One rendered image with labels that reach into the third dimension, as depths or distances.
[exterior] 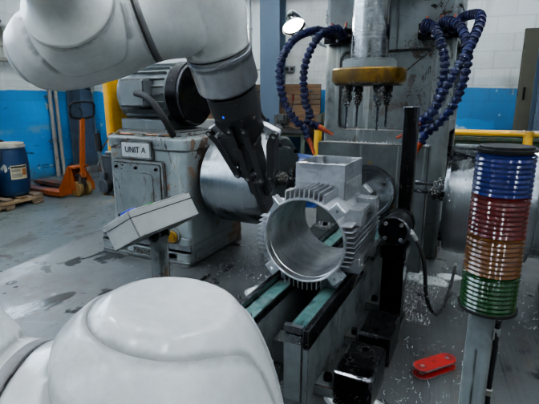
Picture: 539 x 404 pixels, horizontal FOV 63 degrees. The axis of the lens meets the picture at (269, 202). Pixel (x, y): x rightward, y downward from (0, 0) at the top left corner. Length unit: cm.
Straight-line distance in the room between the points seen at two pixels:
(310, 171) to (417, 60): 58
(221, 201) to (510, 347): 73
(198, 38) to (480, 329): 48
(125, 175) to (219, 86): 76
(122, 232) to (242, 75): 35
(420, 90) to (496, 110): 499
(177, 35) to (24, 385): 40
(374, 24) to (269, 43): 520
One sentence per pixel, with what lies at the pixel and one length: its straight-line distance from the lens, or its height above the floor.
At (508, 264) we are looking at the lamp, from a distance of 54.
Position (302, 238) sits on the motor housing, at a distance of 96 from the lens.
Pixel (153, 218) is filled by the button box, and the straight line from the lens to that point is 80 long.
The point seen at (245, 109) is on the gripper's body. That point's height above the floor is 125.
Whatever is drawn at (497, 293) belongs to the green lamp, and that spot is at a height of 106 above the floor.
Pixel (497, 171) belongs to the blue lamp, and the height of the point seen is 119.
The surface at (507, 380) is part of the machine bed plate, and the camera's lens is 90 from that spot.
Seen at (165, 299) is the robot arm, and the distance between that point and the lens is 31.
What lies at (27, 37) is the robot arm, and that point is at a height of 133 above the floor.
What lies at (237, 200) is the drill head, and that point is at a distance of 114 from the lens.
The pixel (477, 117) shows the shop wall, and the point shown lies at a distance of 626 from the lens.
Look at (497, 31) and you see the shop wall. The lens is 632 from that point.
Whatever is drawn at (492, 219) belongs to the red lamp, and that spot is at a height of 114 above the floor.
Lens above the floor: 127
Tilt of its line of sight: 14 degrees down
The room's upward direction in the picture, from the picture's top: straight up
